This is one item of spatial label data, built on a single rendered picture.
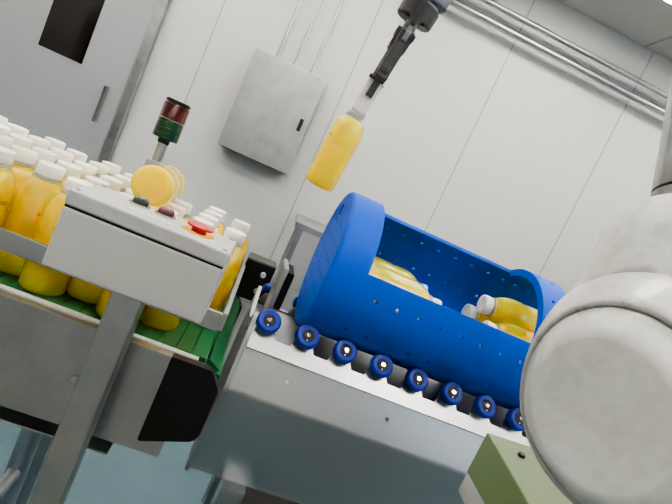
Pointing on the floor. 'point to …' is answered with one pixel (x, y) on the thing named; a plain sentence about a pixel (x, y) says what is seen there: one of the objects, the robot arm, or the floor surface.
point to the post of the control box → (87, 399)
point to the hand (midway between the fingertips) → (366, 98)
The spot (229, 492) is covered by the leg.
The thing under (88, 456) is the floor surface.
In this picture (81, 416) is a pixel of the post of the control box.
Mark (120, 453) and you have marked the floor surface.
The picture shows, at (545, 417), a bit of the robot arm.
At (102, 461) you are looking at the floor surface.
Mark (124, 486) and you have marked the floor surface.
